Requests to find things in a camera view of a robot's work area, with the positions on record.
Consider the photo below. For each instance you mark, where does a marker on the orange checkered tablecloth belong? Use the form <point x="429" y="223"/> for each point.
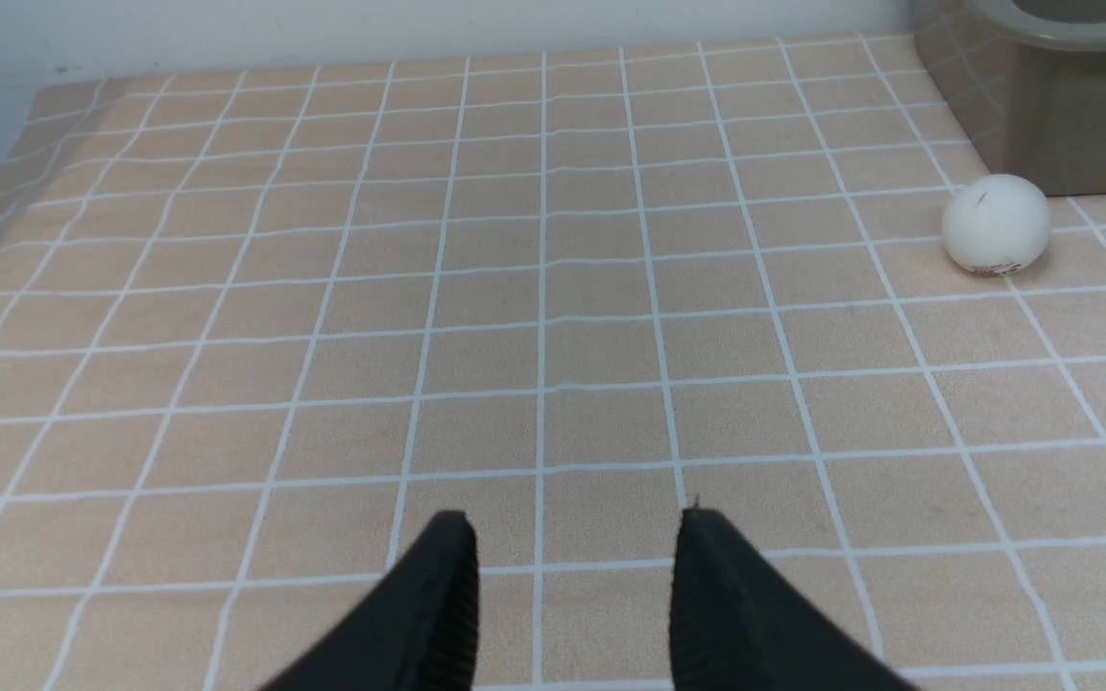
<point x="257" y="327"/>

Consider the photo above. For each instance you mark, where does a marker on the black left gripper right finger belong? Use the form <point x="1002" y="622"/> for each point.
<point x="737" y="624"/>

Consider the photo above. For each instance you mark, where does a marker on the plain white ping-pong ball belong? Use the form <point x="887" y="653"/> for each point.
<point x="997" y="225"/>

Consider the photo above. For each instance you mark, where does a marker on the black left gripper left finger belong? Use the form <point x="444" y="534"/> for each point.
<point x="417" y="629"/>

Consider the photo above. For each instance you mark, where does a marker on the olive green plastic bin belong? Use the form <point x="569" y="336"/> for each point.
<point x="1026" y="80"/>

